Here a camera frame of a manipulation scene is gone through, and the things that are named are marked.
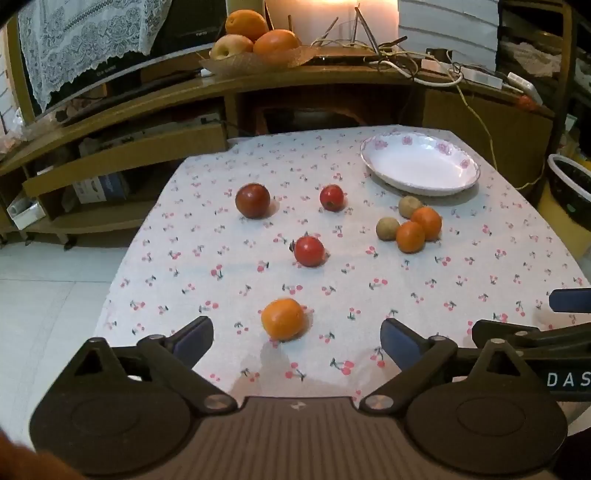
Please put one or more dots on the wicker fruit basket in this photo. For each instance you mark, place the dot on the wicker fruit basket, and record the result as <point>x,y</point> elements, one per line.
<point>258,62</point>

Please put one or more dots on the small red tomato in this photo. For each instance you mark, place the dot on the small red tomato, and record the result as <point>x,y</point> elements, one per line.
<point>332,197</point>

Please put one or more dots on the medium red tomato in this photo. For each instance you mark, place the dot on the medium red tomato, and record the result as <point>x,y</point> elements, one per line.
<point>309,251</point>

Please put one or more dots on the white power strip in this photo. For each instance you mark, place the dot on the white power strip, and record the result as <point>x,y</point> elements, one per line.
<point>482,76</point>

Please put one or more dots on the black and white bin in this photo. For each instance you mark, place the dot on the black and white bin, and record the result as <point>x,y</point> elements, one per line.
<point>570,203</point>

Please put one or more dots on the large orange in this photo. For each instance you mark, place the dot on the large orange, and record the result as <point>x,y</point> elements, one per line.
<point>282,319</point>

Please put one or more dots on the small white box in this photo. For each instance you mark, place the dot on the small white box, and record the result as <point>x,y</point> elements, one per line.
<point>25,213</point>

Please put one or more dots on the small brown fruit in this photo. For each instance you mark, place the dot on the small brown fruit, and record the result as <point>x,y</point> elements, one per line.
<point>408,205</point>
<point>386,228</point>

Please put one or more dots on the yellow apple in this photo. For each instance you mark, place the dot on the yellow apple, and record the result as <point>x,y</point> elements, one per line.
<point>231,46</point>

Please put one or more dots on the black television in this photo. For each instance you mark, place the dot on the black television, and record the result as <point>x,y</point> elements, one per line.
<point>194,27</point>

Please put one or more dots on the person's orange clothing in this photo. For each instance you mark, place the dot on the person's orange clothing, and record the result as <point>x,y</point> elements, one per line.
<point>18,461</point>

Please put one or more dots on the large dark red tomato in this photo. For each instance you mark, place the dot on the large dark red tomato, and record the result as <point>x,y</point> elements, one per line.
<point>252,200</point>

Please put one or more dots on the blue and white box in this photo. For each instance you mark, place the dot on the blue and white box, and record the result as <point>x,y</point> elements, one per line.
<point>101,188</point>

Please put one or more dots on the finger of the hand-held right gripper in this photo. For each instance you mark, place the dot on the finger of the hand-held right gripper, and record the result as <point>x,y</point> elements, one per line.
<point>572,301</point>
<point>503,333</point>

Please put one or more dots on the white lace cloth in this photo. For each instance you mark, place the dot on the white lace cloth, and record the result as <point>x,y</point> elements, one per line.
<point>92,37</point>

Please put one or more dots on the white adapter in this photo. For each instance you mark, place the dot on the white adapter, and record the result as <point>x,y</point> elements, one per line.
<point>524,85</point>

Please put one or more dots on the small orange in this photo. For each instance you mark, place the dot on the small orange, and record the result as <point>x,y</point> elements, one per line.
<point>429,219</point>
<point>410,237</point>

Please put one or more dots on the orange in basket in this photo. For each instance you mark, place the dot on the orange in basket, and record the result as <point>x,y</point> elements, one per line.
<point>246,23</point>
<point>276,44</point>

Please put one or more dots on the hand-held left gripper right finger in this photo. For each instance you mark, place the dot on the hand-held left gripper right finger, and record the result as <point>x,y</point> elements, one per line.
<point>395,334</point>

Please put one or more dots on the cherry print tablecloth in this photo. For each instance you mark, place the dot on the cherry print tablecloth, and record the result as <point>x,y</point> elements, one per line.
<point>231,258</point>

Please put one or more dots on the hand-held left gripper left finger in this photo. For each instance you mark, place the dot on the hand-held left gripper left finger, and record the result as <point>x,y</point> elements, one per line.
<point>196,339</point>

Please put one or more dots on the white floral plate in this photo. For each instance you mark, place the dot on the white floral plate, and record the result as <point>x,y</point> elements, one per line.
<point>422,166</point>

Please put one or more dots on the wooden cabinet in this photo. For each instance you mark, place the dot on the wooden cabinet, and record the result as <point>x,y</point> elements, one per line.
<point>138,143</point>

